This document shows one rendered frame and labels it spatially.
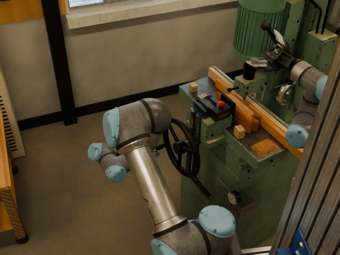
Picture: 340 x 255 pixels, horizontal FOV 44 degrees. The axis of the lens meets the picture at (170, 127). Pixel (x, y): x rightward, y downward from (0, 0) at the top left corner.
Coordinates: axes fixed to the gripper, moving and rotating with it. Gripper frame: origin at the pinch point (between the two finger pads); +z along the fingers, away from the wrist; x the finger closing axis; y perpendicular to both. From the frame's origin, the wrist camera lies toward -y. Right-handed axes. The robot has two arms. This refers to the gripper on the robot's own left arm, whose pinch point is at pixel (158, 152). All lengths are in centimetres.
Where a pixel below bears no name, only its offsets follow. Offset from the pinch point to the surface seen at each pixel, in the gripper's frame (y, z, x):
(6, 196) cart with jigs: 60, -43, -35
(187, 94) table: -25.7, 12.3, -13.5
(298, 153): -37, 24, 44
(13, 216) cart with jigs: 75, -34, -35
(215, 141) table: -21.2, 9.0, 17.9
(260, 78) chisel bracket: -52, 21, 11
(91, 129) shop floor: 63, 42, -109
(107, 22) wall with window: -16, 24, -120
